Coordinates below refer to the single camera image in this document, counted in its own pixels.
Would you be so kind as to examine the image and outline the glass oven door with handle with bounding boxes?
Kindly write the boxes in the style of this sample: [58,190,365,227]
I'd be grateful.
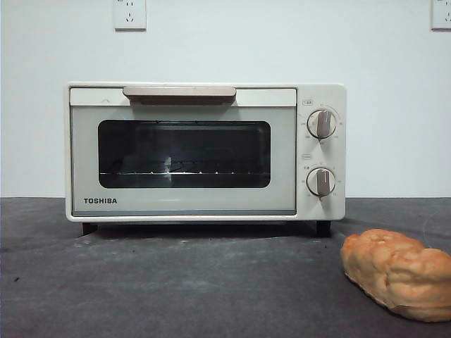
[69,86,298,216]

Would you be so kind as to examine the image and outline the metal wire oven rack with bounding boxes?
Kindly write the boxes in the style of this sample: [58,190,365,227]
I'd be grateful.
[99,160,261,177]

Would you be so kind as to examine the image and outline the white wall socket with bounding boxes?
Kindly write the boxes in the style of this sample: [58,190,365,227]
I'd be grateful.
[113,0,147,32]
[430,0,451,31]

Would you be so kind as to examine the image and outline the golden brown bread loaf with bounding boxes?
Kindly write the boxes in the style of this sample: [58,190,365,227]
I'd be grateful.
[340,228,451,313]

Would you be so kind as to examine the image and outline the white oven knob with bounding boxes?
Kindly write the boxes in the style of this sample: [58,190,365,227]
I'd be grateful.
[306,109,337,140]
[305,167,337,198]

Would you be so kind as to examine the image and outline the white Toshiba toaster oven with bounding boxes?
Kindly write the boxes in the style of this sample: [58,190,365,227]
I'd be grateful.
[63,82,348,237]

